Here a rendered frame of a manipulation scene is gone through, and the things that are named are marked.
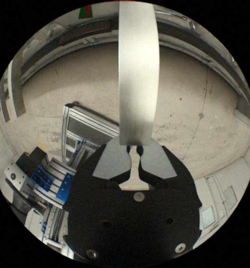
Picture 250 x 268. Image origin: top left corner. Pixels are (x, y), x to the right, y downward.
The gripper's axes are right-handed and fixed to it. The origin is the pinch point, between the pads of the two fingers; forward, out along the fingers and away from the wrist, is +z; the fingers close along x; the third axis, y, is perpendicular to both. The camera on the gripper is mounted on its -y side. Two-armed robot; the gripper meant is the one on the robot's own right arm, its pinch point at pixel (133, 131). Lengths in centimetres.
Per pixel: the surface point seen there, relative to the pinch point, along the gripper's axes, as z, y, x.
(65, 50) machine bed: 64, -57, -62
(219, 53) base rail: 11.0, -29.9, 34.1
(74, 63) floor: 81, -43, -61
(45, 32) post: 7.5, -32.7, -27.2
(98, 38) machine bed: 63, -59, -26
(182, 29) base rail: 11.2, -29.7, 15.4
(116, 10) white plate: 8.5, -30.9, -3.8
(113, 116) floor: 83, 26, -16
